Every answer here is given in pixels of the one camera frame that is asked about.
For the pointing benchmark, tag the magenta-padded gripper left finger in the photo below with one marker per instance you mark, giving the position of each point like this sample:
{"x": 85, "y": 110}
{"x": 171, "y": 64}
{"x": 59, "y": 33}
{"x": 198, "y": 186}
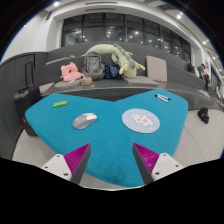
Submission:
{"x": 74, "y": 163}

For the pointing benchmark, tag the grey backpack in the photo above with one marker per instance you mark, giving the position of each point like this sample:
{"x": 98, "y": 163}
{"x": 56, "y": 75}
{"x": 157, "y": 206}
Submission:
{"x": 93, "y": 66}

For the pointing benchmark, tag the white marker with blue cap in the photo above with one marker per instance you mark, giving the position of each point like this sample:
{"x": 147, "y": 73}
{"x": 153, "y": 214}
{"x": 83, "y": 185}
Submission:
{"x": 164, "y": 97}

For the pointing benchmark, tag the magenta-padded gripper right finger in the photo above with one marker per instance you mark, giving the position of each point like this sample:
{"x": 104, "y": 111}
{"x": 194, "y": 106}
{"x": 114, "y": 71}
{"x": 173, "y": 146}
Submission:
{"x": 150, "y": 164}

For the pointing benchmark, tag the dark blue bag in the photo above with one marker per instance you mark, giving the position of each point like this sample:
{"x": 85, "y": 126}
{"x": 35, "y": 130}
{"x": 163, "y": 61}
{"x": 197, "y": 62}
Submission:
{"x": 111, "y": 72}

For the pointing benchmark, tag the small beige round pouch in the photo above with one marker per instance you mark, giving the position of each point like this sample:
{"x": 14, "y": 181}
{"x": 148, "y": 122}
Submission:
{"x": 86, "y": 81}

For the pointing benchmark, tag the large flat grey seat cushion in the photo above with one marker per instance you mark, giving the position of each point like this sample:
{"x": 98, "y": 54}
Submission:
{"x": 139, "y": 80}

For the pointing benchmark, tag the person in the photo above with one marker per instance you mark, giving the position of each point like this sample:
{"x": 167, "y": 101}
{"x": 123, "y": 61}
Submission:
{"x": 204, "y": 76}

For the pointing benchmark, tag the black bag on floor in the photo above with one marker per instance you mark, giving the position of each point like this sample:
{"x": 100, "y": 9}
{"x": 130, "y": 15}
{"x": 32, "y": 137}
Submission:
{"x": 203, "y": 115}

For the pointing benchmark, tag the upright grey seat cushion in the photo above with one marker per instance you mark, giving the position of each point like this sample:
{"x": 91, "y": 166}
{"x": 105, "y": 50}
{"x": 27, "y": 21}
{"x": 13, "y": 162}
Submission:
{"x": 156, "y": 68}

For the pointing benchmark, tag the pink plush cushion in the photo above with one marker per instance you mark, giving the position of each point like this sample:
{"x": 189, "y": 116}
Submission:
{"x": 70, "y": 71}

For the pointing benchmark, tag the green dragon plush toy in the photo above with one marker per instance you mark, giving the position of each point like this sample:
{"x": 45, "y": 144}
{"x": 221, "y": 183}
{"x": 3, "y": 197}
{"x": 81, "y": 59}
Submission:
{"x": 124, "y": 60}

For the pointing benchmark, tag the grey white computer mouse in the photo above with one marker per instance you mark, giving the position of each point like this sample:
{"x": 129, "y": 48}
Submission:
{"x": 84, "y": 121}

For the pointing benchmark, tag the black suitcase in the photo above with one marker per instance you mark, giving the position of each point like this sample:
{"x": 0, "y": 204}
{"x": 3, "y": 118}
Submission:
{"x": 26, "y": 100}

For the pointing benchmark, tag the round light blue mouse pad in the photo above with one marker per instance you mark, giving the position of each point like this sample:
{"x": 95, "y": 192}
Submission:
{"x": 140, "y": 120}

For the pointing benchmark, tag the green eraser block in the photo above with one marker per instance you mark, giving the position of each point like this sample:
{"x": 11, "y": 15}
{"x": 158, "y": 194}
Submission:
{"x": 60, "y": 104}

